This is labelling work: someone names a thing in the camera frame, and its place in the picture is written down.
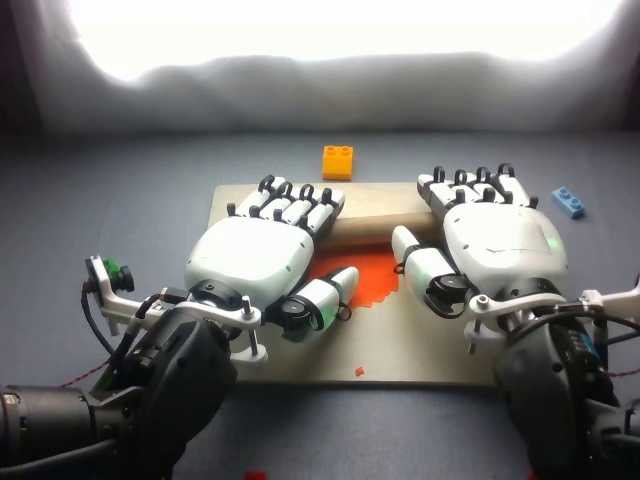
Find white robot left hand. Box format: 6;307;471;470
183;174;361;344

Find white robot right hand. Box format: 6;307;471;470
391;162;570;319

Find wooden rolling pin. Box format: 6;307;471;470
319;212;436;254

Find blue flat toy brick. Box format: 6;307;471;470
551;186;587;220

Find flat orange play dough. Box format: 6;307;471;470
304;249;404;310

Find yellow toy brick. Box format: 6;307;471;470
321;144;356;182

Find light wooden board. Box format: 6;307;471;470
208;182;506;386

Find grey table cloth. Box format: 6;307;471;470
0;130;640;480

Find white backdrop sheet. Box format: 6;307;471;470
24;0;626;135

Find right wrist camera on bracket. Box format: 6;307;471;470
462;273;640;356

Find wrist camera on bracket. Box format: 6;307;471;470
462;273;640;356
81;254;270;374

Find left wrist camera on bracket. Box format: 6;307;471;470
81;254;270;374

